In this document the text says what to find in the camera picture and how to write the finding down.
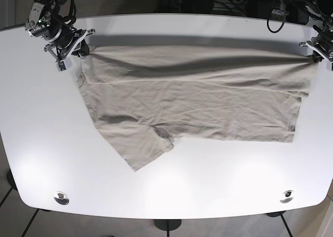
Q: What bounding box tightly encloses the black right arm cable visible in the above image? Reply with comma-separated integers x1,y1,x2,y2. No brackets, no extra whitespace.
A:
49,0,78,30

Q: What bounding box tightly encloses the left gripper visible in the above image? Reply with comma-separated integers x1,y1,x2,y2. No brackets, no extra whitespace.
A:
299,25,332,63

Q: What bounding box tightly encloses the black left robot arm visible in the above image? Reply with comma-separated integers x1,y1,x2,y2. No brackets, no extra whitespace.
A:
302,0,332,63

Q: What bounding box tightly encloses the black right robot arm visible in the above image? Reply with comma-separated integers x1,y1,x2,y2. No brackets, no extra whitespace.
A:
25,0,95,65

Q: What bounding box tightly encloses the black table base foot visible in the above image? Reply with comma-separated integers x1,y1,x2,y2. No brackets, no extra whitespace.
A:
153,219,182,231

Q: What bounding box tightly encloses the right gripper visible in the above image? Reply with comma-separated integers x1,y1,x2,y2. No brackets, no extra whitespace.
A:
25,17,95,62

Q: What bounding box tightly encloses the left chrome table grommet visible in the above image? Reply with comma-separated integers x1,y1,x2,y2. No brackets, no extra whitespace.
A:
54,191,69,205

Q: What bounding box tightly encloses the beige T-shirt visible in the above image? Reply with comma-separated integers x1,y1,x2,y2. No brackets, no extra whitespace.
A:
77,45,318,171

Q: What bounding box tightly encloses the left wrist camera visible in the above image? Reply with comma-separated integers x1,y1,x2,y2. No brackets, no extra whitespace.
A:
325,59,333,71

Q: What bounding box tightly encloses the chrome table grommet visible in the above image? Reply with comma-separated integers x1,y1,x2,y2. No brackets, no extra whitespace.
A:
54,191,69,205
279,190,294,204

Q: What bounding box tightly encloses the right chrome table grommet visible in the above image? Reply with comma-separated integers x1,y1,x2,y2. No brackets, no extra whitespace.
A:
279,190,294,204

